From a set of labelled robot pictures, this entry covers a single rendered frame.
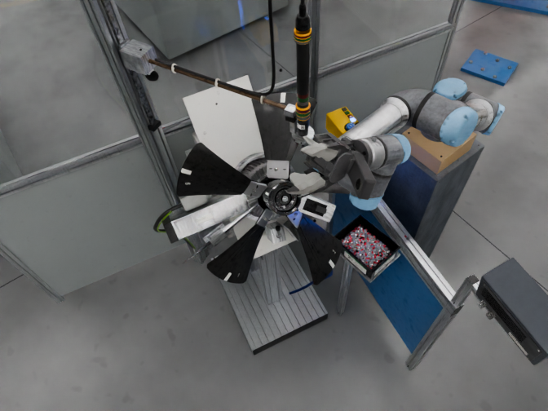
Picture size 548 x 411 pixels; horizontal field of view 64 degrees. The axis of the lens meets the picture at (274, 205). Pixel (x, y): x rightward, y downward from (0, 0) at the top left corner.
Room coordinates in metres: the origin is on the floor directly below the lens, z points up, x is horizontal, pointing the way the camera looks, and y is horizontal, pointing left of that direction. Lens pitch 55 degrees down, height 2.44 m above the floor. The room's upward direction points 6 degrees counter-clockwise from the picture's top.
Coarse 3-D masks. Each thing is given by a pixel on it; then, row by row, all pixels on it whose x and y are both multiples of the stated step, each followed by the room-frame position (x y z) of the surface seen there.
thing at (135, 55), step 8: (128, 40) 1.34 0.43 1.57; (120, 48) 1.31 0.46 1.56; (128, 48) 1.30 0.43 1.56; (136, 48) 1.30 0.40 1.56; (144, 48) 1.29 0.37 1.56; (152, 48) 1.30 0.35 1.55; (128, 56) 1.27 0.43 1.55; (136, 56) 1.25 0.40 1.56; (144, 56) 1.26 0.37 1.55; (152, 56) 1.29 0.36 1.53; (128, 64) 1.28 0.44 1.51; (136, 64) 1.26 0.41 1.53; (144, 64) 1.25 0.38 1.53; (152, 64) 1.28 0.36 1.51; (144, 72) 1.24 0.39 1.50
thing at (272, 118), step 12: (276, 96) 1.16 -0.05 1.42; (288, 96) 1.15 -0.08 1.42; (264, 108) 1.14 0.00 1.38; (276, 108) 1.13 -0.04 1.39; (312, 108) 1.10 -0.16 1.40; (264, 120) 1.11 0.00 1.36; (276, 120) 1.10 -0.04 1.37; (264, 132) 1.09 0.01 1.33; (276, 132) 1.07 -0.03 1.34; (288, 132) 1.05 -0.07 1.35; (264, 144) 1.06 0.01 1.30; (276, 144) 1.03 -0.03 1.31; (288, 144) 1.02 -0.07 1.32; (276, 156) 1.01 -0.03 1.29; (288, 156) 0.99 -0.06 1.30
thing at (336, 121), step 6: (330, 114) 1.40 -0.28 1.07; (336, 114) 1.40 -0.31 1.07; (342, 114) 1.39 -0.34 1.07; (348, 114) 1.39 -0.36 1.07; (330, 120) 1.37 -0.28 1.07; (336, 120) 1.36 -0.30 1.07; (342, 120) 1.36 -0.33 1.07; (348, 120) 1.36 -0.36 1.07; (330, 126) 1.37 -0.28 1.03; (336, 126) 1.33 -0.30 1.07; (342, 126) 1.32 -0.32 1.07; (330, 132) 1.37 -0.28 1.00; (336, 132) 1.32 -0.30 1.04; (342, 132) 1.29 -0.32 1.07
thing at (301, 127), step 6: (300, 6) 0.95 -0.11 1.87; (306, 6) 0.95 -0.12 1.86; (300, 12) 0.94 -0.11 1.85; (306, 12) 0.94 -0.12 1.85; (300, 18) 0.94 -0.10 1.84; (306, 18) 0.94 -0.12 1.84; (300, 24) 0.93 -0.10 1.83; (306, 24) 0.93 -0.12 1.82; (300, 30) 0.93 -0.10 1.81; (306, 30) 0.93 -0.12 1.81; (300, 126) 0.93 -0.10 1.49; (306, 126) 0.93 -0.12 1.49; (300, 132) 0.94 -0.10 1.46; (306, 132) 0.94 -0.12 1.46
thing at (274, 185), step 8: (264, 176) 0.99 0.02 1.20; (272, 184) 0.91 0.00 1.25; (280, 184) 0.90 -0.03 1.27; (288, 184) 0.90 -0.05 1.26; (264, 192) 0.91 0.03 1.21; (272, 192) 0.88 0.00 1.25; (280, 192) 0.88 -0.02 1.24; (256, 200) 0.93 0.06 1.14; (264, 200) 0.89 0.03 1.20; (272, 200) 0.86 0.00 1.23; (280, 200) 0.87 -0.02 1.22; (288, 200) 0.87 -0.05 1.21; (296, 200) 0.87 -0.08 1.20; (264, 208) 0.90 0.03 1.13; (272, 208) 0.84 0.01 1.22; (280, 208) 0.85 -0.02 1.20; (288, 208) 0.85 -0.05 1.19; (296, 208) 0.85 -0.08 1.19
